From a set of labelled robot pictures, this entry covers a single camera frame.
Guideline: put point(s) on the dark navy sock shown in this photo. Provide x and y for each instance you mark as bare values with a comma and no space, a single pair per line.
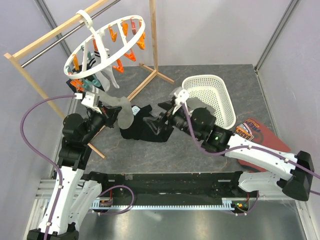
76,85

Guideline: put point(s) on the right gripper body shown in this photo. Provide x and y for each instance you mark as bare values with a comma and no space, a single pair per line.
172,120

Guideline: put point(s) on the grey sock with white stripes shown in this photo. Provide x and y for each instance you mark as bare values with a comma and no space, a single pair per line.
194,103

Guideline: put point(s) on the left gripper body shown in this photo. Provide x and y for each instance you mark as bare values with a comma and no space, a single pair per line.
109,121

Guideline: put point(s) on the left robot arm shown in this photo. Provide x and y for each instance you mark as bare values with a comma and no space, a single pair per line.
74,191

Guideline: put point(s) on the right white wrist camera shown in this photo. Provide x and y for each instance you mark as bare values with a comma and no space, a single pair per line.
180,98

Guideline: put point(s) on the white sock black stripes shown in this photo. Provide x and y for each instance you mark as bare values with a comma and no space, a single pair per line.
108,72

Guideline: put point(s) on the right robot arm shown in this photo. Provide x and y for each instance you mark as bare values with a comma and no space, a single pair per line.
290,173

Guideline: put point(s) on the white round clip hanger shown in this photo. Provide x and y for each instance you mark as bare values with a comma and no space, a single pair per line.
92,47

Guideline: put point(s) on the white perforated laundry basket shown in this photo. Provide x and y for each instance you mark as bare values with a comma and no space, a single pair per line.
212,90

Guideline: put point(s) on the metal rack rod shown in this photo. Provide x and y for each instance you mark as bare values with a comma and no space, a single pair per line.
49,36

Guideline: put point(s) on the black folded garment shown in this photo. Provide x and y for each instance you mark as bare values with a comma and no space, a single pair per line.
139,130

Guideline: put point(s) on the wooden drying rack frame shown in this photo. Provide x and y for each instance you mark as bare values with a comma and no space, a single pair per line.
131,29

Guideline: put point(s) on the red printed t-shirt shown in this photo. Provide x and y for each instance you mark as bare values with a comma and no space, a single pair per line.
253,130

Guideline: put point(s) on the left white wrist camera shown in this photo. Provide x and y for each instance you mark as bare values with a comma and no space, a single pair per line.
89,100

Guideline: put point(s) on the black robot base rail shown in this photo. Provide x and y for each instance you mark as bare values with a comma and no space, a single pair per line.
175,188

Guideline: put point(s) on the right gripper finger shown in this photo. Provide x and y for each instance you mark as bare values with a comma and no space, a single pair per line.
166,105
155,123

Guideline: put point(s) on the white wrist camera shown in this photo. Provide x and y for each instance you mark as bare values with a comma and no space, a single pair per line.
180,98
89,100

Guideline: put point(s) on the white slotted cable duct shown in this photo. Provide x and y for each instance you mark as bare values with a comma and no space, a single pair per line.
227,205

